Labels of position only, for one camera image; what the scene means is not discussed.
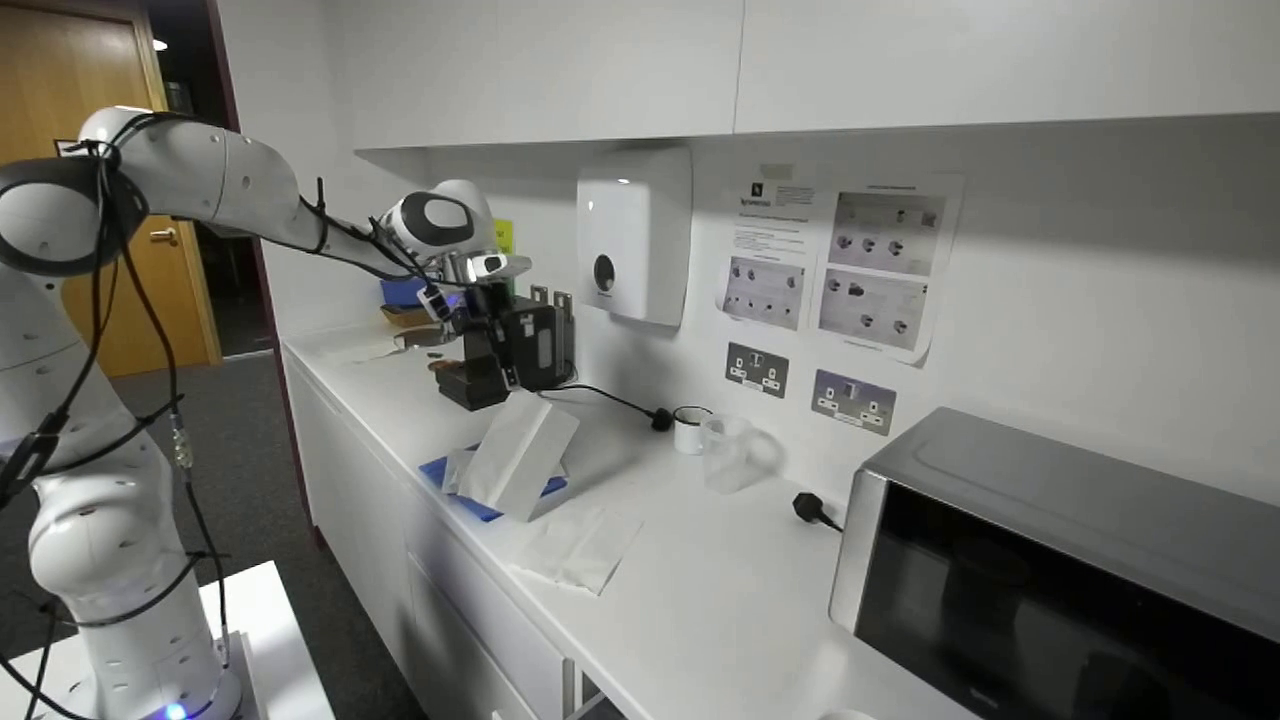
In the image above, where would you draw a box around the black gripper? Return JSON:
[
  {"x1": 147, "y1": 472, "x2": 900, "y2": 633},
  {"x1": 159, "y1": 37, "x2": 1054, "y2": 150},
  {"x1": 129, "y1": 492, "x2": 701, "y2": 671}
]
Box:
[{"x1": 454, "y1": 275, "x2": 516, "y2": 360}]

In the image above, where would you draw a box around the white napkin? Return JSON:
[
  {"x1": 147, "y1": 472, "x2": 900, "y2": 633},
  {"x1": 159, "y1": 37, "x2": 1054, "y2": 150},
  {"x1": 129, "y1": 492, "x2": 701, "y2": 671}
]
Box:
[
  {"x1": 445, "y1": 448, "x2": 567, "y2": 521},
  {"x1": 511, "y1": 509, "x2": 644, "y2": 597},
  {"x1": 478, "y1": 390, "x2": 580, "y2": 472}
]

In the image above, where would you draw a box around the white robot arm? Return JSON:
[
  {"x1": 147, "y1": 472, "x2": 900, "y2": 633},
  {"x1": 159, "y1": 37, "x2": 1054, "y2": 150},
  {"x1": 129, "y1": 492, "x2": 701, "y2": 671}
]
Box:
[{"x1": 0, "y1": 102, "x2": 491, "y2": 720}]

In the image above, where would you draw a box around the blue placemat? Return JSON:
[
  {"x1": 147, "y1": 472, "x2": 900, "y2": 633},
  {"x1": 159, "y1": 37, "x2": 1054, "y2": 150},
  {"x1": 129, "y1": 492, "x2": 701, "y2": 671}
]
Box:
[{"x1": 420, "y1": 451, "x2": 567, "y2": 524}]

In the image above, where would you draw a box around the white paper towel dispenser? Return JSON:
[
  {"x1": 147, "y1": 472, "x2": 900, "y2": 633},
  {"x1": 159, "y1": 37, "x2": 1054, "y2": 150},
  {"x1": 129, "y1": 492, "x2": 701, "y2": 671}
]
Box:
[{"x1": 574, "y1": 149, "x2": 693, "y2": 328}]

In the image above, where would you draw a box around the clear glass cup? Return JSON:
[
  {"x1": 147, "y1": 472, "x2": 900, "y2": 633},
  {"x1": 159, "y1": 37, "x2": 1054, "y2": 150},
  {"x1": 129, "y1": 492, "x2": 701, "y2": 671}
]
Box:
[{"x1": 703, "y1": 428, "x2": 782, "y2": 492}]

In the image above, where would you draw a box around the wooden door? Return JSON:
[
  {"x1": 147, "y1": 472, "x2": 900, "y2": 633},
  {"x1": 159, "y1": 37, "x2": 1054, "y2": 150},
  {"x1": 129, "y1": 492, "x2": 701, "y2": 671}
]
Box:
[{"x1": 0, "y1": 0, "x2": 220, "y2": 376}]

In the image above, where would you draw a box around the instruction poster sheet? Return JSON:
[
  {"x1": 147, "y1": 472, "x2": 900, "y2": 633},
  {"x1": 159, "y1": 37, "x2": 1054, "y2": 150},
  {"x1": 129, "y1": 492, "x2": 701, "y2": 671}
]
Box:
[{"x1": 716, "y1": 169, "x2": 961, "y2": 365}]

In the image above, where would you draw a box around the black power plug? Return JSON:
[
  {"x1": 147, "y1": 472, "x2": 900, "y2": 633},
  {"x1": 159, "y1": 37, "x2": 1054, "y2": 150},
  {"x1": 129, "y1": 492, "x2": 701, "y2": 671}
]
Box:
[{"x1": 792, "y1": 492, "x2": 843, "y2": 532}]

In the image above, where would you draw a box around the stainless steel microwave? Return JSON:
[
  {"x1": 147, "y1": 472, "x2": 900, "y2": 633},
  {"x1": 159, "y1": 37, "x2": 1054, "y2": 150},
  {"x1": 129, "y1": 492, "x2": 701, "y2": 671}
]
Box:
[{"x1": 826, "y1": 408, "x2": 1280, "y2": 720}]

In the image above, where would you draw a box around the black cable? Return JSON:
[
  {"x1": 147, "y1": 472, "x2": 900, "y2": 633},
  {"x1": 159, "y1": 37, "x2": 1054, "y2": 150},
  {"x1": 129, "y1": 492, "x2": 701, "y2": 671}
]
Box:
[{"x1": 565, "y1": 380, "x2": 678, "y2": 434}]

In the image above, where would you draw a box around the wall socket plate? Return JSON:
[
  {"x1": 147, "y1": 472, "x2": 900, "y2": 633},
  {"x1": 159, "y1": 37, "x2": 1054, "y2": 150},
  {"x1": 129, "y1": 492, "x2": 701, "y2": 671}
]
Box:
[
  {"x1": 723, "y1": 342, "x2": 788, "y2": 397},
  {"x1": 812, "y1": 372, "x2": 897, "y2": 434}
]

